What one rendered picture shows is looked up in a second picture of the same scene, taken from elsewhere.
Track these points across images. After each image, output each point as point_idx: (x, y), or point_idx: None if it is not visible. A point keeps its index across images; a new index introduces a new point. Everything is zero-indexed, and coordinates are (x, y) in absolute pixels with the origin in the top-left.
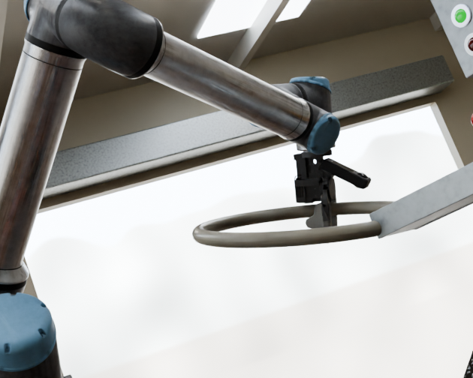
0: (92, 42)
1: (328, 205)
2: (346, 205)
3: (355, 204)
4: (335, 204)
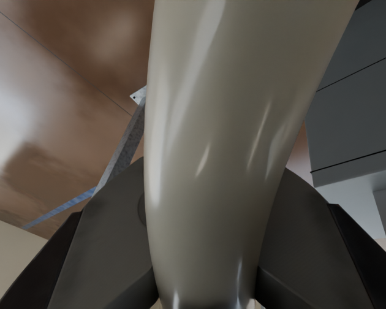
0: None
1: None
2: (287, 159)
3: (340, 32)
4: (247, 271)
